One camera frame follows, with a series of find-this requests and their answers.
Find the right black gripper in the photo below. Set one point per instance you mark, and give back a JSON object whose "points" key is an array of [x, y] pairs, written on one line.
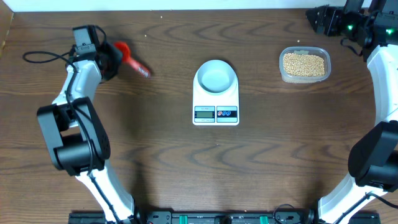
{"points": [[333, 13]]}

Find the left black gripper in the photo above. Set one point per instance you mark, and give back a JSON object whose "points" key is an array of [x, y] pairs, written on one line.
{"points": [[111, 50]]}

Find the red plastic measuring scoop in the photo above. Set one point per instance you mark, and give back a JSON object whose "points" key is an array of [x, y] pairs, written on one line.
{"points": [[133, 63]]}

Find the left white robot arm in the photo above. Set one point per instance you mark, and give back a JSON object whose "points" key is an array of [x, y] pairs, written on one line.
{"points": [[75, 137]]}

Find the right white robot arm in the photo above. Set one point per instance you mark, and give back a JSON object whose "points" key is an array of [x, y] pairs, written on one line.
{"points": [[372, 161]]}

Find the grey round bowl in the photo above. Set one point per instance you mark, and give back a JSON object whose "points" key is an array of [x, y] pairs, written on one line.
{"points": [[216, 76]]}

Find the white digital kitchen scale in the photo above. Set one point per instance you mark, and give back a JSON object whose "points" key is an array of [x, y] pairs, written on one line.
{"points": [[215, 109]]}

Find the clear plastic container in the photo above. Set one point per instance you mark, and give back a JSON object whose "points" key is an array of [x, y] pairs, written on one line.
{"points": [[305, 51]]}

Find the yellow soybeans in container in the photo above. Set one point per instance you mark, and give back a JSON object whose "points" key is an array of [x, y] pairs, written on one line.
{"points": [[303, 65]]}

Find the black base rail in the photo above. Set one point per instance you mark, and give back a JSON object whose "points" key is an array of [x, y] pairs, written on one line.
{"points": [[167, 217]]}

